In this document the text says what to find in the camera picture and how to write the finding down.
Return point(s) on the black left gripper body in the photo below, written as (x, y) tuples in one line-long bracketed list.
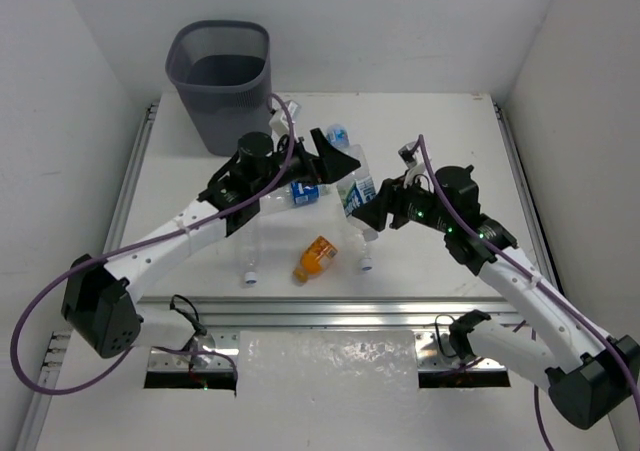
[(314, 156)]

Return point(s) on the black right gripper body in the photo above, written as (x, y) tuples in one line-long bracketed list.
[(417, 206)]

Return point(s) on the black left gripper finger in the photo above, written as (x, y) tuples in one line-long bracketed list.
[(333, 169), (326, 153)]

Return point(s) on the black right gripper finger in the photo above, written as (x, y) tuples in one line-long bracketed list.
[(374, 213), (393, 184)]

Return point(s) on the clear bottle green-blue label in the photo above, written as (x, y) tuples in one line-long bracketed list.
[(358, 187)]

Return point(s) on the clear unlabelled bottle white cap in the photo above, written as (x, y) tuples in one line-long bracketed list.
[(359, 243)]

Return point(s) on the orange juice bottle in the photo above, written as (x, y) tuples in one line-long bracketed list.
[(315, 260)]

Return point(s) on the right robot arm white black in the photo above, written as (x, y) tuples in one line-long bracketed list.
[(584, 370)]

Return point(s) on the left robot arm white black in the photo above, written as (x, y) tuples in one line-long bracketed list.
[(101, 300)]

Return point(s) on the grey mesh waste bin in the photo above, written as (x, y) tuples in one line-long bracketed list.
[(222, 73)]

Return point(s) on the small bottle light blue label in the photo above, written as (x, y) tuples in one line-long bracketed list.
[(338, 137)]

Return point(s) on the clear bottle dark blue label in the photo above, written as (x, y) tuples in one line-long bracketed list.
[(292, 196)]

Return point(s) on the clear crushed bottle white cap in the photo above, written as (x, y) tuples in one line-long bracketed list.
[(248, 252)]

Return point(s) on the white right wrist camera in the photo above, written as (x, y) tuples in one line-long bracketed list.
[(410, 154)]

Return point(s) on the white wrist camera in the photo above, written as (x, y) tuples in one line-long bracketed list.
[(410, 154), (279, 123)]

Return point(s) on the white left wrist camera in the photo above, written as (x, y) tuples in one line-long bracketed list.
[(279, 123)]

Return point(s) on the aluminium right side rail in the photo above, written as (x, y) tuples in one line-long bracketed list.
[(540, 246)]

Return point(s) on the aluminium rail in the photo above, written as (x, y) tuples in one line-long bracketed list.
[(335, 313), (59, 340), (540, 246)]

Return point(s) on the aluminium front rail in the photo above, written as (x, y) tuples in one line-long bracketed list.
[(335, 313)]

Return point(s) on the aluminium left side rail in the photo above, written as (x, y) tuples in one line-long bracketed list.
[(59, 340)]

